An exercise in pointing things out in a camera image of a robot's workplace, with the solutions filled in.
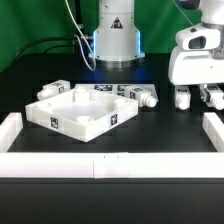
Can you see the white U-shaped fence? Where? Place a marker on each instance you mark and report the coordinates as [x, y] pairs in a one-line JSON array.
[[101, 165]]

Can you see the white square table top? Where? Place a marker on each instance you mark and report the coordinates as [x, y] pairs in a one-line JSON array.
[[82, 113]]

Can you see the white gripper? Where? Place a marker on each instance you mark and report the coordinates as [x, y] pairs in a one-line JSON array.
[[198, 57]]

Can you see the green backdrop curtain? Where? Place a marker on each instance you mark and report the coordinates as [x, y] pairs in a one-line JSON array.
[[24, 21]]

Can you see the white marker sheet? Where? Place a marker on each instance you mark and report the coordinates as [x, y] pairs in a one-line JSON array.
[[117, 89]]

